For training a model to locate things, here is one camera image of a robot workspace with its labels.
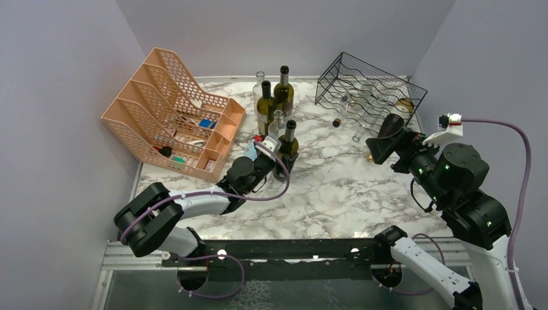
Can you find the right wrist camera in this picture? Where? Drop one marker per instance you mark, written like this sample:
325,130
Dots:
451,129

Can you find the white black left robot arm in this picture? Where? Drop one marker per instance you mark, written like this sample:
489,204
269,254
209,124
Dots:
149,221

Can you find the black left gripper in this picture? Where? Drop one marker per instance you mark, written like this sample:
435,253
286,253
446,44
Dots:
287,159

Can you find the amber bottle gold cap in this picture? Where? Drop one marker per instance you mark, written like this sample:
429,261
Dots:
385,119

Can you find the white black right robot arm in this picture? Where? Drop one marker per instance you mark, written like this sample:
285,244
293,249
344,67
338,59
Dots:
452,177

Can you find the black wire wine rack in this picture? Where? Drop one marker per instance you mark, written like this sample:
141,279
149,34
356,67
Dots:
348,71

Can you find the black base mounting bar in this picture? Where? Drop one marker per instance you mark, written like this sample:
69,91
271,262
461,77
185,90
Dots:
281,260

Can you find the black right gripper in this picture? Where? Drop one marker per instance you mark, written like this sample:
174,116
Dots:
411,141

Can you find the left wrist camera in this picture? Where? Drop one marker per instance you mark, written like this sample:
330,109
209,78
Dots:
267,145

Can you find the green bottle brown label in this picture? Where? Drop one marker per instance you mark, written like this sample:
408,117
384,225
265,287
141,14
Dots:
284,93

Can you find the green bottle black cap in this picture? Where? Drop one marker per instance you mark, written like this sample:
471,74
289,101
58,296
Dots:
266,106

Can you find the dark bottle brown cap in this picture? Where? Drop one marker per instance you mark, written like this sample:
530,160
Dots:
349,99

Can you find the green bottle silver cap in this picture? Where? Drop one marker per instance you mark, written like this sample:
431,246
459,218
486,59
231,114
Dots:
289,147

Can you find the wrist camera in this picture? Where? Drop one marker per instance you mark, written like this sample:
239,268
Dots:
451,129
267,145

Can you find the peach plastic desk organizer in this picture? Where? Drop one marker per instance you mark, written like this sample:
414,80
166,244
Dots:
166,119

